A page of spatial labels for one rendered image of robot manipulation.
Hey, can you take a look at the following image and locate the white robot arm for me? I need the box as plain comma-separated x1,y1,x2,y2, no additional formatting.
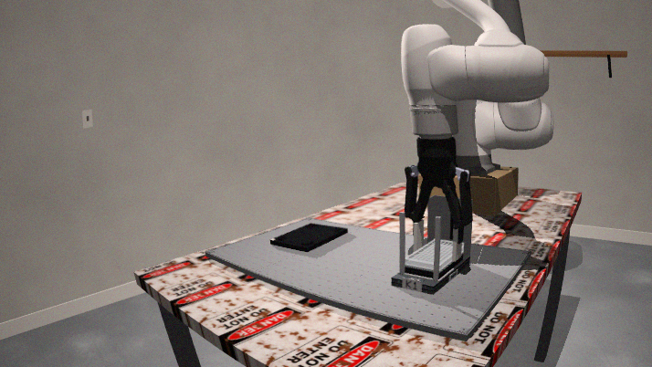
401,0,553,175

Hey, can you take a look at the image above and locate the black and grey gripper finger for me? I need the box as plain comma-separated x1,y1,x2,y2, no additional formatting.
405,165,434,252
436,166,473,262

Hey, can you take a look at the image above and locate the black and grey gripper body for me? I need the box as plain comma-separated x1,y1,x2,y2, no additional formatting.
416,137,458,188

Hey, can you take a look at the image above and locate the grey rack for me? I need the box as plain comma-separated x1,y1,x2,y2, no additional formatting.
391,195,472,295

